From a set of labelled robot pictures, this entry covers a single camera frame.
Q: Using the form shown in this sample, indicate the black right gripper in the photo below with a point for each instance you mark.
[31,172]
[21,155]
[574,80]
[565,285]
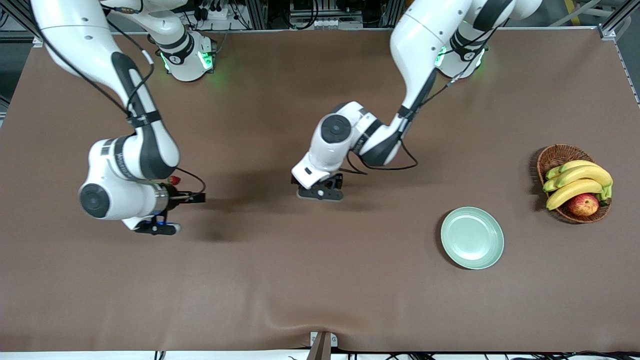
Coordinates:
[176,197]

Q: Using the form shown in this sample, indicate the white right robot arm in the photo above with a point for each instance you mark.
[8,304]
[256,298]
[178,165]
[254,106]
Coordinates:
[80,30]

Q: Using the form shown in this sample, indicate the greenish banana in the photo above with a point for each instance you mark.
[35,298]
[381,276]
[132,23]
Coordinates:
[550,185]

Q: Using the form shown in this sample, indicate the yellow banana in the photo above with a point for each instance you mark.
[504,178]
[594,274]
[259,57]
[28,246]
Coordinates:
[577,164]
[587,174]
[570,192]

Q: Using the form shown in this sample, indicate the grey table edge bracket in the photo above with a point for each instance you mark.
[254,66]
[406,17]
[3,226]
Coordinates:
[322,347]

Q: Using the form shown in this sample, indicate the red yellow apple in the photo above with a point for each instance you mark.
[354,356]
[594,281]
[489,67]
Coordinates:
[583,205]

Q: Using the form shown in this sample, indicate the red strawberry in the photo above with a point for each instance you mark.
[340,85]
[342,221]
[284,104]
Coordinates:
[174,180]

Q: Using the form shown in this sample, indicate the white power strip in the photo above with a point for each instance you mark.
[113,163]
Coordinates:
[217,15]

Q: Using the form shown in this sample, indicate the aluminium frame strut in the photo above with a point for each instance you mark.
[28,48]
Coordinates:
[607,31]

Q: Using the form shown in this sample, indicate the pale green round plate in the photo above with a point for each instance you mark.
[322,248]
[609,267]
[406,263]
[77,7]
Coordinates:
[472,225]

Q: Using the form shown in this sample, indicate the aluminium frame post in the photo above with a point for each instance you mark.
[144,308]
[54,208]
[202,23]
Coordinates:
[257,15]

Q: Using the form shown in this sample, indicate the brown table cover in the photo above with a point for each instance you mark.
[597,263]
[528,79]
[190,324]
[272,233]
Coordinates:
[250,275]

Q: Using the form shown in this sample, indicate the brown wicker basket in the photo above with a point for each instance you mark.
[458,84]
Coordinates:
[565,214]

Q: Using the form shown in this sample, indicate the white connector block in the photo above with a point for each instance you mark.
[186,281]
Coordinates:
[327,23]

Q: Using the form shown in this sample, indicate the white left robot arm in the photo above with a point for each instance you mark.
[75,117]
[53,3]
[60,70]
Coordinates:
[425,40]

